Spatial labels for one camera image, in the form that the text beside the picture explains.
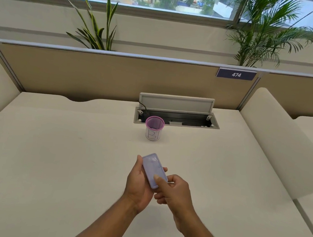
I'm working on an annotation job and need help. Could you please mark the person's left hand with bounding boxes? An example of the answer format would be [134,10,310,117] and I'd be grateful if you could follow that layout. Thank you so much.
[121,154,170,218]

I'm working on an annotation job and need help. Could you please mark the person's right hand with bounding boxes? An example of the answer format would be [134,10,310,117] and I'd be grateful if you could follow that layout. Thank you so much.
[148,172,199,235]

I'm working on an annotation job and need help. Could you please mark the lavender smartphone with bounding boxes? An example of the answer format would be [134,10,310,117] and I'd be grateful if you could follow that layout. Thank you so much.
[139,152,172,191]

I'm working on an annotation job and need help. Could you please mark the person's left forearm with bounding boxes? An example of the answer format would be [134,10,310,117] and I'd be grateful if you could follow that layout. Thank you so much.
[67,188,139,237]

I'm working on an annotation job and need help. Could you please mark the pink mesh pen holder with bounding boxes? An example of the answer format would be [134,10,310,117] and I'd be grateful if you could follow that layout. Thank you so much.
[144,115,165,143]

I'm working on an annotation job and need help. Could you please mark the beige desk partition panel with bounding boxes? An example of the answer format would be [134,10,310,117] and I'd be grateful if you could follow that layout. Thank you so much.
[0,39,313,127]

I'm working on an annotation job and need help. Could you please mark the dark desk number sign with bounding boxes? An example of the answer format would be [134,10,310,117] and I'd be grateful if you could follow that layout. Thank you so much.
[216,68,258,82]

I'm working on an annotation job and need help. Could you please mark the snake plant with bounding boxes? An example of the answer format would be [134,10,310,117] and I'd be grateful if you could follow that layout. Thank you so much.
[62,0,121,52]

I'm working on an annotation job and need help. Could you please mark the palm plant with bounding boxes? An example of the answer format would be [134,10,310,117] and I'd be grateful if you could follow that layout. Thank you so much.
[221,0,313,74]

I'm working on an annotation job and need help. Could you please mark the grey desk cable box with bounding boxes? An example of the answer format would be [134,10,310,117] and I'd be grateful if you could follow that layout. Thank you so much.
[133,91,223,132]

